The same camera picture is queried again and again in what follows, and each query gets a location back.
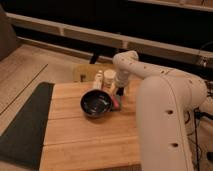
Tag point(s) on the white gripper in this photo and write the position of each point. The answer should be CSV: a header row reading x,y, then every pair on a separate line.
x,y
121,80

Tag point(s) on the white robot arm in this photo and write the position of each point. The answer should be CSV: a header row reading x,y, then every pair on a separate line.
x,y
163,97

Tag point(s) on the white lidded jar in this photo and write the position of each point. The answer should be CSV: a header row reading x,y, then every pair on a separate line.
x,y
109,76

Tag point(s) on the white squeeze bottle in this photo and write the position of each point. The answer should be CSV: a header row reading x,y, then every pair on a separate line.
x,y
98,80

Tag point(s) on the black bowl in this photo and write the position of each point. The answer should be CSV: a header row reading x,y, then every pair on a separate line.
x,y
95,103

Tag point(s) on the dark floor mat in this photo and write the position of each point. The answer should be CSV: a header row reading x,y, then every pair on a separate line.
x,y
21,143

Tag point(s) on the white railing frame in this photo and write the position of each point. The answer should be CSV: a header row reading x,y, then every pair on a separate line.
x,y
152,48

